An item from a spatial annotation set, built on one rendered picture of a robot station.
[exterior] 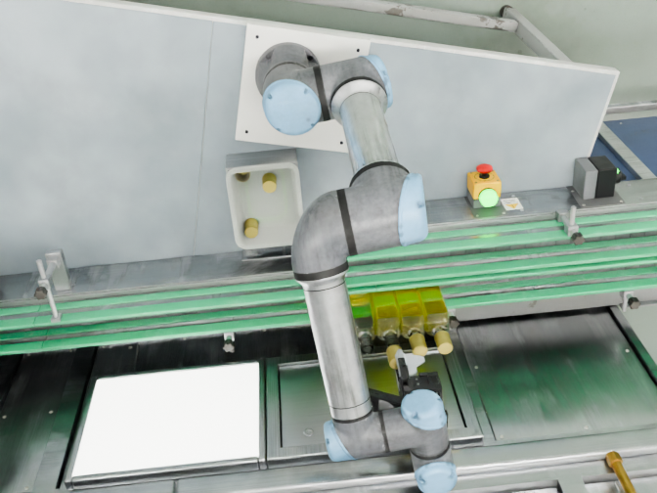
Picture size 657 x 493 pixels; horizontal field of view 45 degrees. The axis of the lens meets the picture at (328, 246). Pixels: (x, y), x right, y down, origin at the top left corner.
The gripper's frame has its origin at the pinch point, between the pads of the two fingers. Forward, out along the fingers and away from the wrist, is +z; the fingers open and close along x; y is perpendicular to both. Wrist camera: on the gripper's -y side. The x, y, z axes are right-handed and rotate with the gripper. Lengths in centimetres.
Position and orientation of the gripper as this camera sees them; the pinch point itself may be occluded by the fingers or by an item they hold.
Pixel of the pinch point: (397, 361)
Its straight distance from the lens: 175.2
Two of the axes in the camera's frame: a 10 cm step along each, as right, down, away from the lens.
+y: 10.0, -0.9, 0.4
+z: -0.8, -5.2, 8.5
